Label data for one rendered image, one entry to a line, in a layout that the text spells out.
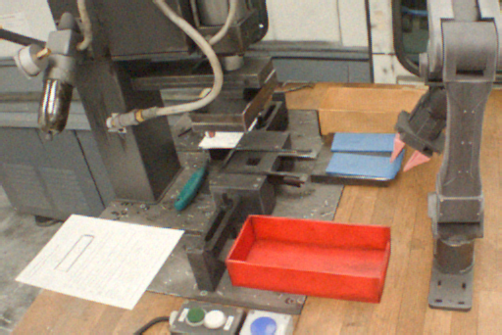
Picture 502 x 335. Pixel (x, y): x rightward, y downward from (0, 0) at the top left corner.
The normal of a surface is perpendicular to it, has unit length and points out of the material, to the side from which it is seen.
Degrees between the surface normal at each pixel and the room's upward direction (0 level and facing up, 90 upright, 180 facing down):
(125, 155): 90
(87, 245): 0
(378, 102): 90
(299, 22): 90
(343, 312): 0
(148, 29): 90
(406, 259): 0
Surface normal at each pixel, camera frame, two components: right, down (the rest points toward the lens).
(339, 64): -0.33, 0.61
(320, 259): -0.13, -0.79
